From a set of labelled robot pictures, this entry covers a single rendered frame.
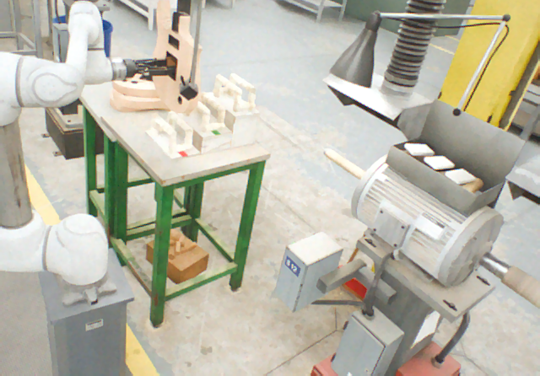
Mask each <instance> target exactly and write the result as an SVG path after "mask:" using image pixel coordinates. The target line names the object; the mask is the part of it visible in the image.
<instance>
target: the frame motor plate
mask: <svg viewBox="0 0 540 376"><path fill-rule="evenodd" d="M356 246H357V247H358V248H359V249H360V250H362V251H363V252H364V253H366V255H367V256H368V257H369V258H371V259H372V260H373V261H374V262H375V263H376V264H377V265H379V263H380V262H381V261H382V259H383V258H384V256H385V255H386V254H387V253H389V252H388V251H386V250H385V249H383V248H382V247H381V246H379V245H378V244H377V243H375V242H374V241H373V240H372V239H370V238H369V237H367V236H364V237H363V238H361V239H358V241H357V244H356ZM384 269H385V270H386V271H388V272H389V273H390V274H391V275H392V276H394V277H395V278H396V279H397V280H398V281H399V282H401V283H402V284H403V285H404V286H406V288H407V289H408V290H410V291H411V292H412V293H414V294H416V295H417V296H418V297H419V298H421V299H422V300H423V301H425V302H426V303H427V304H428V305H429V306H430V307H431V308H433V309H434V310H435V311H436V312H438V313H439V314H440V315H442V316H443V318H445V319H446V320H448V321H449V322H450V323H452V324H453V323H455V322H456V321H457V320H459V319H460V318H461V316H462V315H464V314H465V313H466V312H467V311H468V310H469V309H471V308H472V307H473V306H474V305H477V304H478V303H479V302H481V301H482V300H483V299H484V298H486V297H487V296H488V295H490V294H491V293H492V292H493V291H494V289H495V287H496V285H495V283H493V282H491V281H490V280H489V279H488V278H487V277H485V276H483V275H482V274H481V273H479V272H478V271H475V270H474V271H473V272H472V273H471V274H470V276H469V277H468V278H467V280H466V281H464V282H460V283H457V284H456V285H455V286H454V287H446V285H443V284H442V283H441V282H439V280H438V279H436V278H435V279H433V280H432V281H430V282H426V281H425V280H424V279H423V278H421V277H420V276H419V275H417V274H416V273H415V272H413V271H411V270H409V269H408V268H407V267H406V266H405V265H404V264H402V263H401V262H400V261H396V260H394V261H393V260H392V258H391V259H390V260H389V261H388V262H387V263H386V266H385V267H384Z"/></svg>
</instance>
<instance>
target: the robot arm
mask: <svg viewBox="0 0 540 376"><path fill-rule="evenodd" d="M68 32H69V34H70V40H69V45H68V50H67V61H66V62H65V63H54V62H49V61H45V60H41V59H40V58H37V57H32V56H23V55H17V54H13V53H10V52H4V51H0V271H19V272H36V271H49V272H53V274H54V275H55V276H56V277H57V280H58V285H59V287H60V290H61V293H62V304H63V305H70V304H71V303H74V302H77V301H80V300H84V299H87V300H88V301H89V303H90V305H92V306H93V305H96V304H97V303H98V302H97V296H99V295H102V294H106V293H115V292H116V291H117V285H116V284H115V283H114V282H113V281H112V280H111V276H110V274H109V272H108V270H107V262H108V244H107V238H106V235H105V231H104V229H103V228H102V226H101V224H100V222H99V220H98V219H97V218H95V217H93V216H91V215H89V214H85V213H78V214H73V215H70V216H68V217H66V218H64V219H63V220H62V221H61V222H60V223H59V224H58V225H54V226H52V225H45V223H44V222H43V219H42V218H41V215H40V214H39V213H38V212H37V211H35V210H33V209H31V204H30V193H29V187H28V181H27V175H26V170H25V164H24V153H23V148H22V142H21V136H20V131H19V126H18V119H17V118H18V116H19V115H20V114H21V112H22V108H23V107H25V108H41V107H52V108H57V107H62V106H65V105H69V104H71V103H72V102H74V101H75V100H76V99H77V98H78V97H79V96H80V95H81V94H82V93H83V91H84V85H85V84H100V83H105V82H110V81H111V82H112V81H122V80H124V79H125V78H134V76H135V74H143V76H144V77H149V76H167V73H176V66H167V60H157V58H155V59H153V58H151V59H140V60H132V59H121V58H120V57H117V58H106V56H105V52H104V36H103V27H102V21H101V17H100V12H99V10H98V8H97V7H96V6H95V5H94V4H93V3H91V2H85V1H80V2H76V3H75V4H73V5H72V7H71V9H70V14H69V20H68ZM156 66H157V67H156ZM147 69H148V70H147Z"/></svg>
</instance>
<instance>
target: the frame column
mask: <svg viewBox="0 0 540 376"><path fill-rule="evenodd" d="M373 263H374V269H375V272H376V269H377V267H378V265H377V264H376V263H375V262H374V261H373ZM375 272H374V274H375ZM379 278H381V279H382V280H383V281H384V282H386V283H387V284H388V285H389V286H391V288H392V289H393V290H394V291H396V292H397V295H396V297H395V299H394V301H392V302H391V303H389V304H388V305H386V304H385V303H383V302H382V301H381V300H380V299H378V298H377V297H376V296H375V295H374V296H373V302H372V305H374V306H375V307H376V308H377V309H378V310H379V311H381V312H382V313H383V314H384V315H385V316H386V317H387V318H388V319H389V320H390V321H391V322H392V323H393V324H394V325H396V326H397V327H398V328H399V329H400V330H401V331H402V332H403V333H404V336H403V338H402V340H401V342H400V344H399V346H398V348H397V351H396V353H395V355H394V357H393V359H392V360H391V363H390V365H389V367H388V369H387V370H386V373H385V376H394V374H395V372H396V371H397V369H398V368H399V367H401V366H402V365H403V364H404V363H405V362H406V361H407V360H409V359H410V358H412V357H414V356H415V355H416V354H417V353H419V352H420V351H421V350H423V348H424V347H425V346H427V345H428V344H429V343H430V342H431V340H432V338H433V336H434V334H435V332H436V331H437V329H438V327H439V325H440V322H441V321H442V320H443V316H442V315H440V314H439V313H438V312H436V311H435V310H434V309H433V308H431V307H430V306H429V305H428V304H427V303H426V302H425V301H423V300H422V299H421V298H419V297H418V296H417V295H416V294H414V293H412V292H411V291H410V290H408V289H407V288H406V286H404V285H403V284H402V283H401V282H399V281H398V280H397V279H396V278H395V277H394V276H392V275H391V274H390V273H389V272H388V271H386V270H385V269H384V270H383V272H382V273H381V276H380V277H379ZM368 294H369V290H367V292H366V294H365V296H364V300H363V303H365V304H366V305H367V298H368Z"/></svg>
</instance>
